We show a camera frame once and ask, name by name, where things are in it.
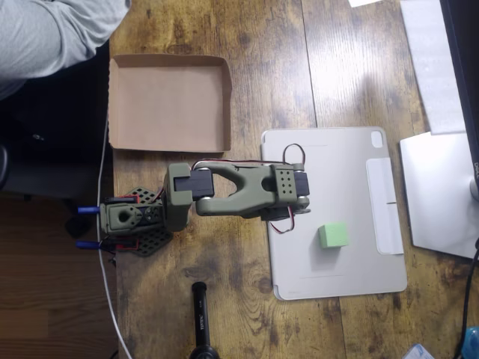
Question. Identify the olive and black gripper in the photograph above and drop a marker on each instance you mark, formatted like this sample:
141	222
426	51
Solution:
276	215

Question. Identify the green foam cube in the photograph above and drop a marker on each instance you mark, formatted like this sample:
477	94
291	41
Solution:
333	235

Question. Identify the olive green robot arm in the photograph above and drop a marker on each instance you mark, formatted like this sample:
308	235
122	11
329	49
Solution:
258	187

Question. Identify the brown cardboard tray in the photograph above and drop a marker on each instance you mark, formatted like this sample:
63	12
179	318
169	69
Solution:
168	104

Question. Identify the tablet in grey folio case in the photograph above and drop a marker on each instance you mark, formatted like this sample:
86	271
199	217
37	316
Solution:
337	168

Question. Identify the silver monitor stand base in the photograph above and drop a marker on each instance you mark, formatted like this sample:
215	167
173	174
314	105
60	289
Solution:
438	194

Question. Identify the white and blue box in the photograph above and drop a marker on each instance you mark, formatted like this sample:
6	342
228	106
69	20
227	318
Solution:
417	352

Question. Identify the white paper sheet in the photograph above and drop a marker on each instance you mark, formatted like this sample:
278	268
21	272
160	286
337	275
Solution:
361	2

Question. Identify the light blue round object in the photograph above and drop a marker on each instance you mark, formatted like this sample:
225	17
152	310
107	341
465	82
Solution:
472	342

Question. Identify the black computer monitor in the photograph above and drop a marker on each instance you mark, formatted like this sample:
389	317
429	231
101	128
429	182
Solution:
462	56

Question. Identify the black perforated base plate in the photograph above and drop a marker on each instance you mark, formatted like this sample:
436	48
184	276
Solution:
153	241

